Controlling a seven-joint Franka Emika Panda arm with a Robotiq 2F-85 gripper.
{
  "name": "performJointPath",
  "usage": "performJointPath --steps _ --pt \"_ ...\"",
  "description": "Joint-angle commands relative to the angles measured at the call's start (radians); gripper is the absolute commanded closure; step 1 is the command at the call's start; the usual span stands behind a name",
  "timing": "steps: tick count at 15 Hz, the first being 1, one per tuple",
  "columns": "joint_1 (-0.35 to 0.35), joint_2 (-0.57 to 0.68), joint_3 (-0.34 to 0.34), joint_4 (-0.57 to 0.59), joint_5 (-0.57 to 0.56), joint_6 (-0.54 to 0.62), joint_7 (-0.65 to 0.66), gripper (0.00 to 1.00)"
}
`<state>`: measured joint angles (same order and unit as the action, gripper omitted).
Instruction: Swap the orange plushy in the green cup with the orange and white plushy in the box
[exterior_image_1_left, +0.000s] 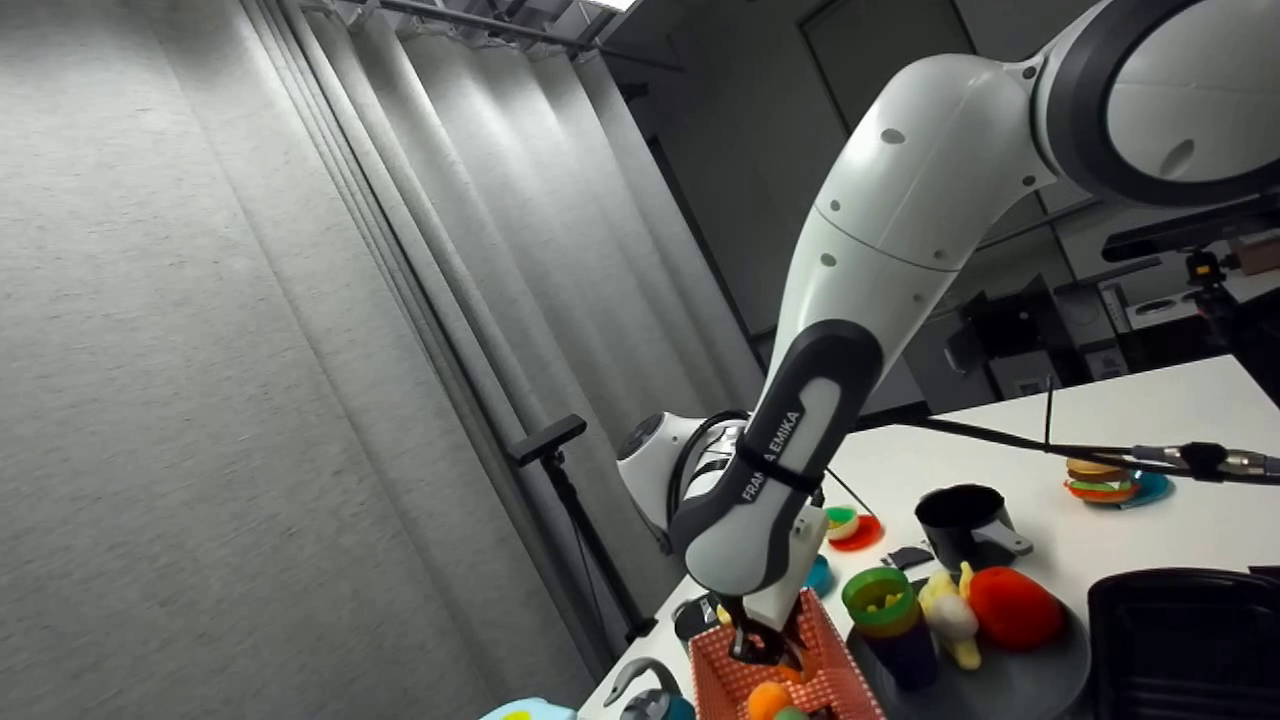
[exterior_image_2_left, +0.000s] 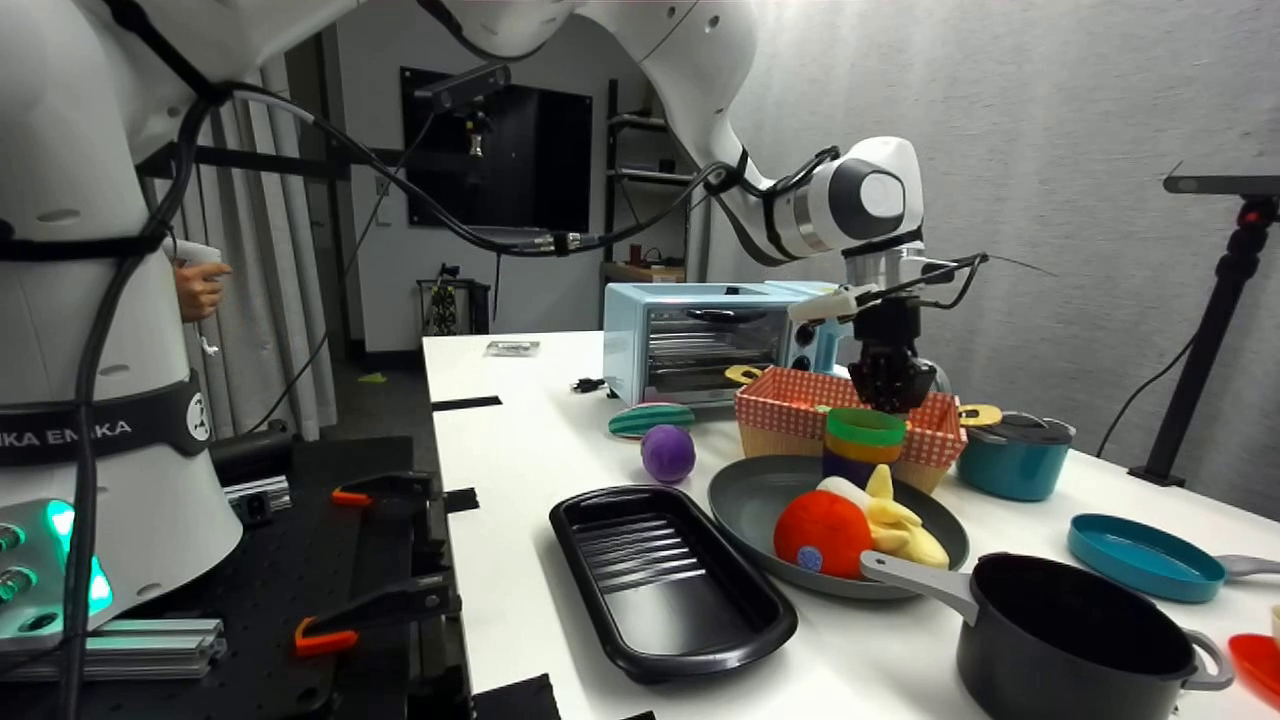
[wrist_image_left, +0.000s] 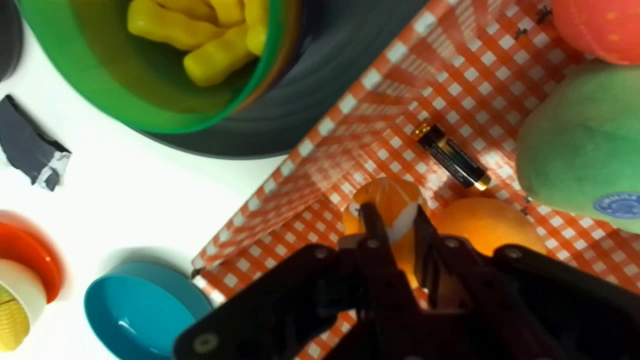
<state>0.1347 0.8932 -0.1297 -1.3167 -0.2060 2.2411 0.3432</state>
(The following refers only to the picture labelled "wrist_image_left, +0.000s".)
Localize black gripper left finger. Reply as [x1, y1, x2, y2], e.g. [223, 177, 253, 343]
[174, 205, 428, 360]

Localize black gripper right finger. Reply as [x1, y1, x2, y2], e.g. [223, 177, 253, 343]
[413, 214, 640, 360]

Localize orange and white plushy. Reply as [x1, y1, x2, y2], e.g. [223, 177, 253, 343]
[342, 177, 423, 288]

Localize green stacked cup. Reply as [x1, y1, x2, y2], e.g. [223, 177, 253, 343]
[15, 0, 301, 134]

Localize green plush in basket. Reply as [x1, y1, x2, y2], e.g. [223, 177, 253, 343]
[515, 62, 640, 234]

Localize black battery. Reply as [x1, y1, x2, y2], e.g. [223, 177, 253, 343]
[413, 124, 489, 193]

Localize red checkered basket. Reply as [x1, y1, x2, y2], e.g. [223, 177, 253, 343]
[190, 0, 640, 360]

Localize teal toy pan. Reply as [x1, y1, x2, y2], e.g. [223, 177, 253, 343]
[84, 260, 212, 360]

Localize grey frying pan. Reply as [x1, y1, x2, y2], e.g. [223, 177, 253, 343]
[151, 0, 428, 158]

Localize pink plush in basket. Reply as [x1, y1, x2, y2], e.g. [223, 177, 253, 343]
[551, 0, 640, 66]

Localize yellow banana plush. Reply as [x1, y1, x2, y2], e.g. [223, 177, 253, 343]
[125, 0, 270, 86]

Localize red small plate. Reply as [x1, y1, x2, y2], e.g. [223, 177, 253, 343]
[0, 220, 64, 303]

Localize black saucepan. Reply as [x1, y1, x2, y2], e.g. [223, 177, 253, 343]
[0, 0, 24, 82]

